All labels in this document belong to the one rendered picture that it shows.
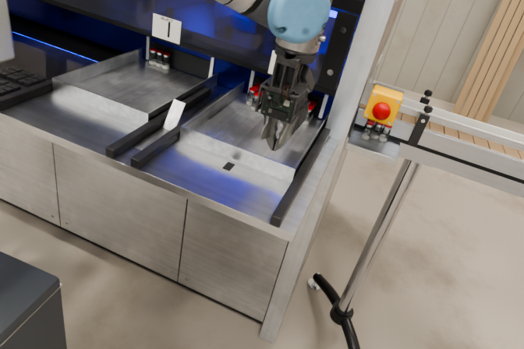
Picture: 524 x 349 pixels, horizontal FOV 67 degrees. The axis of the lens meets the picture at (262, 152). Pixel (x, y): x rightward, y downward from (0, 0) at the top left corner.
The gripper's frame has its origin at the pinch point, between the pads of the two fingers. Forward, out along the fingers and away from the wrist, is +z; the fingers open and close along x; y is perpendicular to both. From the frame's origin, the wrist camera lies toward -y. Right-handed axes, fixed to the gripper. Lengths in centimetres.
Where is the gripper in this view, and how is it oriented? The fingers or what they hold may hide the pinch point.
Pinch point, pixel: (275, 142)
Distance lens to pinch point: 79.2
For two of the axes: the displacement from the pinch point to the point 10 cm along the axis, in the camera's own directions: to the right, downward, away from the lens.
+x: 9.2, 3.4, -2.1
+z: -1.9, 8.4, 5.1
